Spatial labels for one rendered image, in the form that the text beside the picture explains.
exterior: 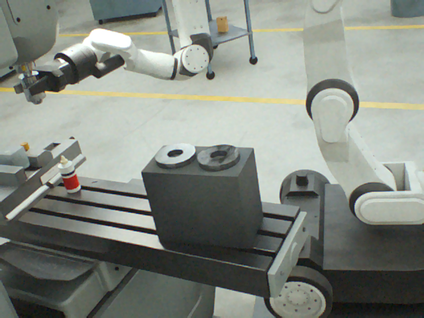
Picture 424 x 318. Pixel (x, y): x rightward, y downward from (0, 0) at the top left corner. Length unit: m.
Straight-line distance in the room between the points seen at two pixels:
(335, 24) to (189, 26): 0.41
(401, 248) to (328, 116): 0.47
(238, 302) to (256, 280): 1.20
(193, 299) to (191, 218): 0.75
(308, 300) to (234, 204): 0.61
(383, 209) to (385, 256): 0.14
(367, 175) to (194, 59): 0.60
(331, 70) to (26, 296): 0.97
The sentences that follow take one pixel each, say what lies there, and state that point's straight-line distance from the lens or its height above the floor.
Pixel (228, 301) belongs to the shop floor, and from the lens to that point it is 2.31.
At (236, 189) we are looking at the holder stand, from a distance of 1.04.
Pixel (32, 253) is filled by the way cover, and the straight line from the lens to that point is 1.44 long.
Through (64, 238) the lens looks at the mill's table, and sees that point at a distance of 1.37.
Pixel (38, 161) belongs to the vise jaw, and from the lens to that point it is 1.51.
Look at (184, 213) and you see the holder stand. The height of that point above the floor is 0.99.
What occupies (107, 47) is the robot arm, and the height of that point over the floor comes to 1.26.
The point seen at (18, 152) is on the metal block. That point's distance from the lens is 1.51.
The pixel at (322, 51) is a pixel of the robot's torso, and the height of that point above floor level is 1.16.
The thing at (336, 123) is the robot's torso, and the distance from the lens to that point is 1.43.
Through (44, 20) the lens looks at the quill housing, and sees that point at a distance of 1.23.
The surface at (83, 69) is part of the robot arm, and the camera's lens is 1.37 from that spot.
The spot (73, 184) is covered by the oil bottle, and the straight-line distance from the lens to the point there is 1.48.
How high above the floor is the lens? 1.62
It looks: 29 degrees down
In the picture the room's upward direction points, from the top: 11 degrees counter-clockwise
